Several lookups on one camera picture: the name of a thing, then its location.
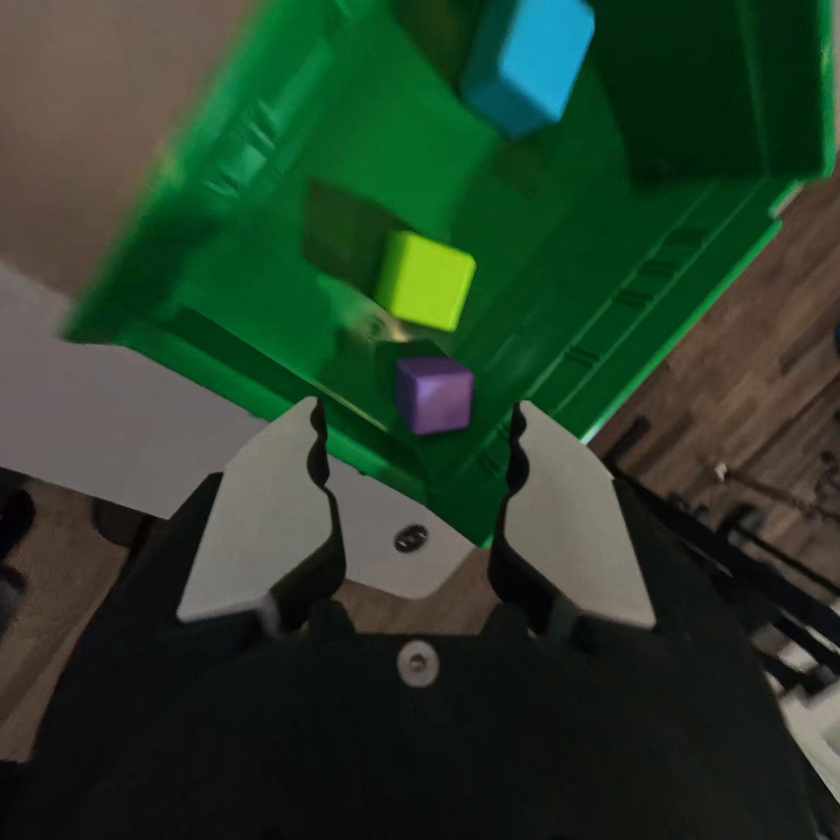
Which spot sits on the light blue cube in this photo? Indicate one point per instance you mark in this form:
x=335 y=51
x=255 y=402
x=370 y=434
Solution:
x=531 y=59

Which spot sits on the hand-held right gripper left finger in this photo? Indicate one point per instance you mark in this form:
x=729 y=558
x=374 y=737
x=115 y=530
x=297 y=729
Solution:
x=262 y=525

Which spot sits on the round black desk fitting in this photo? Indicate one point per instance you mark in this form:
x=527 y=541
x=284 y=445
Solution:
x=408 y=538

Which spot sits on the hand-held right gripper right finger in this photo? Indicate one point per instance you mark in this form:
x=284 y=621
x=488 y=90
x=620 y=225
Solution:
x=571 y=525

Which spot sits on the green plastic bin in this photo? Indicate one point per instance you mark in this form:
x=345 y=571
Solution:
x=558 y=229

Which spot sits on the lime green cube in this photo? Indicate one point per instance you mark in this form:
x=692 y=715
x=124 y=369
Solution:
x=426 y=282

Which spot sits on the grey desk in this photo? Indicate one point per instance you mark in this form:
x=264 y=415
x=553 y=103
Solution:
x=98 y=420

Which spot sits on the purple cube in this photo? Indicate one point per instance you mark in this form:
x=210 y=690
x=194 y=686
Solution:
x=436 y=397

